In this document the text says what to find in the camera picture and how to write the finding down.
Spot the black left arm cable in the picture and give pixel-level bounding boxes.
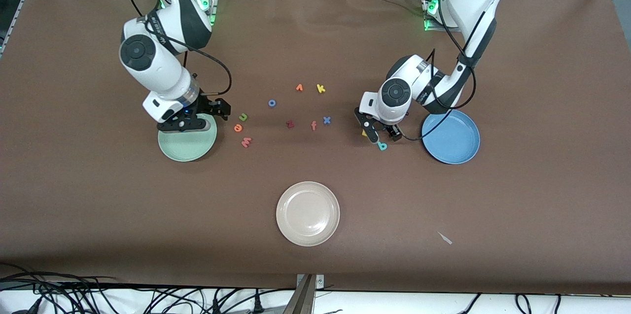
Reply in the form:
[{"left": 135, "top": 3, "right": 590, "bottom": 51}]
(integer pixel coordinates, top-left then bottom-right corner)
[{"left": 397, "top": 0, "right": 499, "bottom": 142}]

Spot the aluminium frame rail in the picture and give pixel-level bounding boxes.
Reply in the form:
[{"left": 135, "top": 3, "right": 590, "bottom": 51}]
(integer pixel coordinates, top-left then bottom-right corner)
[{"left": 0, "top": 0, "right": 36, "bottom": 58}]

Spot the tangled black cable bundle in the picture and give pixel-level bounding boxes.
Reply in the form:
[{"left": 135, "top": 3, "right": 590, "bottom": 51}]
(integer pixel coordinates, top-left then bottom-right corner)
[{"left": 0, "top": 261, "right": 296, "bottom": 314}]

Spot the light green plate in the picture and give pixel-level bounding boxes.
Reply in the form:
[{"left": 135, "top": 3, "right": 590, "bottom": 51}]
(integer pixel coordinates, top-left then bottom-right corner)
[{"left": 158, "top": 113, "right": 218, "bottom": 162}]

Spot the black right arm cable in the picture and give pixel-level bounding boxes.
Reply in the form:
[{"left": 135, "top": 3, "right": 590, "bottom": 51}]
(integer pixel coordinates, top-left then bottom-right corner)
[{"left": 121, "top": 0, "right": 233, "bottom": 97}]

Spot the small metal bracket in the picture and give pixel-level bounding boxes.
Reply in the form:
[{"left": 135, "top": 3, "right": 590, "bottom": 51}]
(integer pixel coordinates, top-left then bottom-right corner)
[{"left": 296, "top": 274, "right": 325, "bottom": 290}]

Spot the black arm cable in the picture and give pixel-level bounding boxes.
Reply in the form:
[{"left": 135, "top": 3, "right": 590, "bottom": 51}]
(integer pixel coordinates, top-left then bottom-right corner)
[
  {"left": 397, "top": 0, "right": 499, "bottom": 142},
  {"left": 121, "top": 0, "right": 233, "bottom": 97}
]

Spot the aluminium bar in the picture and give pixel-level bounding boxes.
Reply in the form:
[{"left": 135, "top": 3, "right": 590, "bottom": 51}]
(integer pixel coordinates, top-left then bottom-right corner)
[{"left": 282, "top": 275, "right": 316, "bottom": 314}]

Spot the beige plate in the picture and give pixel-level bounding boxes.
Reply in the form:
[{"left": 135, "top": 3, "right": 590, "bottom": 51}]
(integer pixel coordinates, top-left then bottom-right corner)
[{"left": 276, "top": 181, "right": 341, "bottom": 247}]

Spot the blue plate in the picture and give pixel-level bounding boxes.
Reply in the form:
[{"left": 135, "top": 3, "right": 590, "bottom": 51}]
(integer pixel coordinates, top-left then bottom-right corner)
[{"left": 421, "top": 109, "right": 481, "bottom": 165}]

